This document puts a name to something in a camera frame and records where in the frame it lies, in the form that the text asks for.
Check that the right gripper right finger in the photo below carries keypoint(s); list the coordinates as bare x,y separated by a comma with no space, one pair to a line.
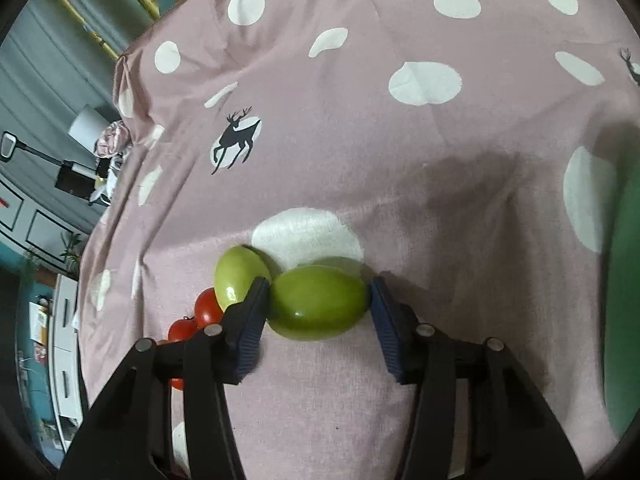
513,433

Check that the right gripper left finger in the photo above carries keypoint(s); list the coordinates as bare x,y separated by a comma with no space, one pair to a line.
126,434

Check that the red tomato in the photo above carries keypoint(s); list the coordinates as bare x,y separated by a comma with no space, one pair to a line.
206,308
182,329

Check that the green fruit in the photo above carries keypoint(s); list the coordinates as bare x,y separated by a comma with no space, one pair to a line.
313,303
235,273

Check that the white drawer cabinet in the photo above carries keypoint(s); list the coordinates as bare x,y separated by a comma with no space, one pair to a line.
63,367

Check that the green plastic bowl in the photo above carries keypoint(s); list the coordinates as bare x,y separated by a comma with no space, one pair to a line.
621,324

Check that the pink polka dot cloth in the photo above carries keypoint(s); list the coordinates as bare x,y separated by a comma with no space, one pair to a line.
468,150

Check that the white table lamp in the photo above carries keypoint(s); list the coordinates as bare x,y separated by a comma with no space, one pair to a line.
87,128

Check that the grey curtain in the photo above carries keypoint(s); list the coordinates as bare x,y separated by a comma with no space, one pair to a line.
59,58

